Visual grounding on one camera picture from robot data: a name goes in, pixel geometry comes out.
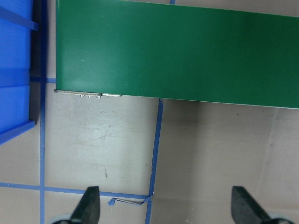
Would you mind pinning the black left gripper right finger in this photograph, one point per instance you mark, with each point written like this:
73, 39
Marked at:
246, 210

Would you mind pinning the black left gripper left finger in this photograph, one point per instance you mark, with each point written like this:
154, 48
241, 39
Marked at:
87, 210

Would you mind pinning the green conveyor belt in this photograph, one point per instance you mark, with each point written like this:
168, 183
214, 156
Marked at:
177, 52

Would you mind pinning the blue bin left side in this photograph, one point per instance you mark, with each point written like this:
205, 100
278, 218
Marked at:
16, 25

